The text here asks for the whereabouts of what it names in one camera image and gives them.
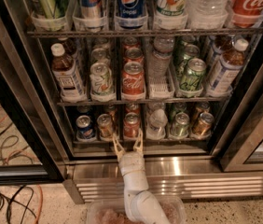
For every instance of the red coke can top shelf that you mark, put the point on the red coke can top shelf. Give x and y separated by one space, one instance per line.
246 12

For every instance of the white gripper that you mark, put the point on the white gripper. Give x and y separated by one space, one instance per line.
131 164

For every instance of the middle wire shelf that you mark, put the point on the middle wire shelf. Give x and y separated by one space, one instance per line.
146 101

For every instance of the tea bottle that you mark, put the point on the tea bottle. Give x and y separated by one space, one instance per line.
65 70
218 44
228 66

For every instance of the red bull can top shelf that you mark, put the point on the red bull can top shelf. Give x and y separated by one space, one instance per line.
92 9

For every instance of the red coke can bottom rear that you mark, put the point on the red coke can bottom rear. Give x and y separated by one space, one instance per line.
132 108

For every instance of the clear plastic food container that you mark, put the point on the clear plastic food container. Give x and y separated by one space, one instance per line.
113 212

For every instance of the red coke can middle front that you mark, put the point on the red coke can middle front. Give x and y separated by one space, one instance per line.
133 78

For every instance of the tea bottle middle right rear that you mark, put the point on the tea bottle middle right rear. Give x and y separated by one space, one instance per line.
218 44

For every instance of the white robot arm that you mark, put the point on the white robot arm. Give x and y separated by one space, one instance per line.
140 204

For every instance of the glass fridge door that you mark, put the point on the glass fridge door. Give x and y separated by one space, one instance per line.
24 82
240 148

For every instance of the white 7up can middle front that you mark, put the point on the white 7up can middle front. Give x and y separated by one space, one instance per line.
101 79

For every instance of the left glass fridge door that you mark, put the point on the left glass fridge door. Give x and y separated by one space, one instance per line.
24 82

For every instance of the green can bottom front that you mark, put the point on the green can bottom front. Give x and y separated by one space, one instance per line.
179 127

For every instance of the top wire shelf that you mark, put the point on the top wire shelf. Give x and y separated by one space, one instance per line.
146 33

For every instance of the green can middle front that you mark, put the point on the green can middle front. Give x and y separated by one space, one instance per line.
193 75

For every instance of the gold can bottom right front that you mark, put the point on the gold can bottom right front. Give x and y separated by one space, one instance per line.
203 124

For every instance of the tea bottle middle left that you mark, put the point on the tea bottle middle left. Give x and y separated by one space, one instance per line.
65 70

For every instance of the clear water bottle bottom shelf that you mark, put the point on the clear water bottle bottom shelf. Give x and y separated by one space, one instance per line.
156 123

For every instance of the clear water bottle middle shelf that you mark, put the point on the clear water bottle middle shelf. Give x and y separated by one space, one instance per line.
160 55

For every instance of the right glass fridge door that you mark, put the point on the right glass fridge door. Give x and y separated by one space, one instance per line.
240 148

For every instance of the red coke can bottom front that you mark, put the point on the red coke can bottom front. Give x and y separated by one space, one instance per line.
131 125

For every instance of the blue pepsi can bottom front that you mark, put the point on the blue pepsi can bottom front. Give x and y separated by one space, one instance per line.
85 127

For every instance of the blue pepsi can top shelf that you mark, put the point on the blue pepsi can top shelf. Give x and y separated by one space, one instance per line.
129 10

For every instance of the wire shelf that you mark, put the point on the wire shelf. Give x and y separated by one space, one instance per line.
146 101
146 33

